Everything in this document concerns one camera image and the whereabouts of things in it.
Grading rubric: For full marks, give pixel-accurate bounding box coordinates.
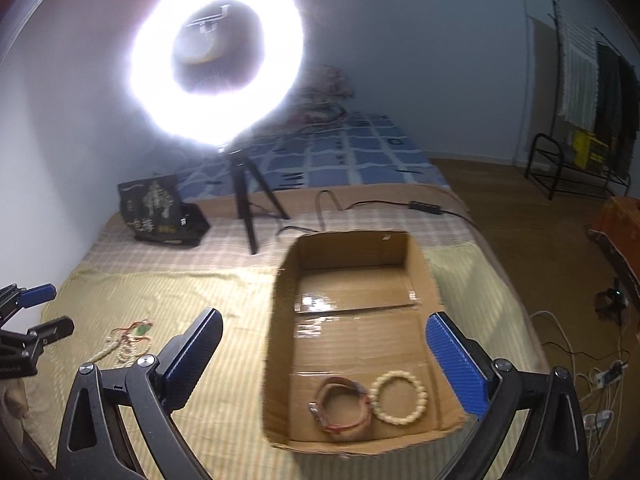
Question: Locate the black clothes rack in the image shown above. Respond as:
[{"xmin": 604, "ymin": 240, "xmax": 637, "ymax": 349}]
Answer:
[{"xmin": 522, "ymin": 0, "xmax": 636, "ymax": 201}]

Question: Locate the yellow box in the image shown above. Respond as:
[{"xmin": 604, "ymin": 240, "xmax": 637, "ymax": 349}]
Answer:
[{"xmin": 572, "ymin": 130, "xmax": 608, "ymax": 168}]

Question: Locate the black tripod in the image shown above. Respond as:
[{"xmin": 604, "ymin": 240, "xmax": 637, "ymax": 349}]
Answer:
[{"xmin": 216, "ymin": 144, "xmax": 291, "ymax": 255}]

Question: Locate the cream bead bracelet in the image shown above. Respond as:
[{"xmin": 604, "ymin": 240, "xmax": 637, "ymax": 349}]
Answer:
[{"xmin": 370, "ymin": 370, "xmax": 429, "ymax": 423}]

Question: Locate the brown strap watch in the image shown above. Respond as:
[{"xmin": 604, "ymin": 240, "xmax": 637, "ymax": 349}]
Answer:
[{"xmin": 307, "ymin": 377, "xmax": 373, "ymax": 441}]

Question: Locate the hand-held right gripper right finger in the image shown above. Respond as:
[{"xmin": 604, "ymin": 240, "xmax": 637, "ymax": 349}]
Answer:
[{"xmin": 424, "ymin": 311, "xmax": 588, "ymax": 480}]

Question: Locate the white ring light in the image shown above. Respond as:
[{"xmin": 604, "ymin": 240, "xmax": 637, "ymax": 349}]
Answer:
[{"xmin": 121, "ymin": 0, "xmax": 304, "ymax": 150}]

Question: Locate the blue patterned bedsheet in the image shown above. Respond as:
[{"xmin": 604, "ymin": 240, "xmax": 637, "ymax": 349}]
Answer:
[{"xmin": 175, "ymin": 112, "xmax": 446, "ymax": 196}]

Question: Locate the black garment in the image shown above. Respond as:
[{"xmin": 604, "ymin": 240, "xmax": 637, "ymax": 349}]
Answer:
[{"xmin": 617, "ymin": 55, "xmax": 640, "ymax": 176}]

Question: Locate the white power strip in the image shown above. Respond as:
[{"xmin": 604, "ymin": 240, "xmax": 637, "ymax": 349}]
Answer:
[
  {"xmin": 592, "ymin": 360, "xmax": 628, "ymax": 386},
  {"xmin": 582, "ymin": 410, "xmax": 615, "ymax": 431}
]

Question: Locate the small bead necklace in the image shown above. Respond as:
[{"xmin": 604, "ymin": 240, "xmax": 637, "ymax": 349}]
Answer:
[{"xmin": 116, "ymin": 337, "xmax": 153, "ymax": 366}]

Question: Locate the black printed bag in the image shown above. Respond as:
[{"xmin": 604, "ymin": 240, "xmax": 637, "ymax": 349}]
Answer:
[{"xmin": 117, "ymin": 175, "xmax": 211, "ymax": 248}]

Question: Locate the orange cloth covered table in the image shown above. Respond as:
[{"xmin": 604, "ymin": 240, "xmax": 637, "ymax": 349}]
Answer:
[{"xmin": 587, "ymin": 197, "xmax": 640, "ymax": 311}]

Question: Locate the yellow striped cloth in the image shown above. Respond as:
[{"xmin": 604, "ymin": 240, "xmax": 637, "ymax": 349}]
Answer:
[{"xmin": 20, "ymin": 242, "xmax": 551, "ymax": 480}]

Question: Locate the small black device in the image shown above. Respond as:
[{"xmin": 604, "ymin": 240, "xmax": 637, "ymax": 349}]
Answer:
[{"xmin": 595, "ymin": 287, "xmax": 628, "ymax": 321}]

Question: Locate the floral pillow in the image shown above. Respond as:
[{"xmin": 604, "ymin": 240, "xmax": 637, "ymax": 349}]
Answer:
[{"xmin": 287, "ymin": 65, "xmax": 358, "ymax": 126}]

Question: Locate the black power cable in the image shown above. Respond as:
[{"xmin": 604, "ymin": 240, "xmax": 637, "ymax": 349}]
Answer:
[{"xmin": 277, "ymin": 190, "xmax": 471, "ymax": 236}]

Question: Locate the red string bracelet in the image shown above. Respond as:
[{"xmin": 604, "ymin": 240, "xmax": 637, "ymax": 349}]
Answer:
[{"xmin": 111, "ymin": 317, "xmax": 155, "ymax": 343}]

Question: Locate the phone holder clamp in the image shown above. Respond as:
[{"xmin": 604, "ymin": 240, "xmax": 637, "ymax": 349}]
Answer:
[{"xmin": 187, "ymin": 4, "xmax": 233, "ymax": 36}]

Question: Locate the dark green garment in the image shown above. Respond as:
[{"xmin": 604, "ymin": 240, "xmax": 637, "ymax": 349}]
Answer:
[{"xmin": 595, "ymin": 42, "xmax": 621, "ymax": 133}]

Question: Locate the cardboard box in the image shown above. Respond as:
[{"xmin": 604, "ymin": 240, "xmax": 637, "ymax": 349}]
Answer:
[{"xmin": 261, "ymin": 230, "xmax": 468, "ymax": 457}]

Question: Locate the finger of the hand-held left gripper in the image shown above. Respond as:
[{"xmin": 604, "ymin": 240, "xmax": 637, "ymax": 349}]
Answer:
[
  {"xmin": 0, "ymin": 283, "xmax": 57, "ymax": 329},
  {"xmin": 0, "ymin": 316, "xmax": 75, "ymax": 357}
]

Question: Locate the striped towel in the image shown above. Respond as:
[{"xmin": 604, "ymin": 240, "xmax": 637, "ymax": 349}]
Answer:
[{"xmin": 557, "ymin": 7, "xmax": 598, "ymax": 128}]

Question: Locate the long pearl necklace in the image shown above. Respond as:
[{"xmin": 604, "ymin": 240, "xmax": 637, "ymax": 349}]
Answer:
[{"xmin": 87, "ymin": 332, "xmax": 131, "ymax": 363}]

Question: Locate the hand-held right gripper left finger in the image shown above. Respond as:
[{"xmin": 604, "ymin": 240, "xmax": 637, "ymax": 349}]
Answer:
[{"xmin": 56, "ymin": 307, "xmax": 236, "ymax": 480}]

